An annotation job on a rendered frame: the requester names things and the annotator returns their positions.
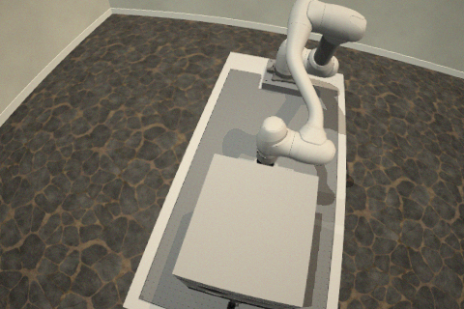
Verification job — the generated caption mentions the grey benchtop instrument with drawer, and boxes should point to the grey benchtop instrument with drawer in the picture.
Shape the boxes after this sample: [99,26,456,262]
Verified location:
[172,154,319,309]

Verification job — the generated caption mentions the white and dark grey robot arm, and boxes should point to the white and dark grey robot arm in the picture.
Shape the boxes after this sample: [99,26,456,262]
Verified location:
[256,0,366,165]

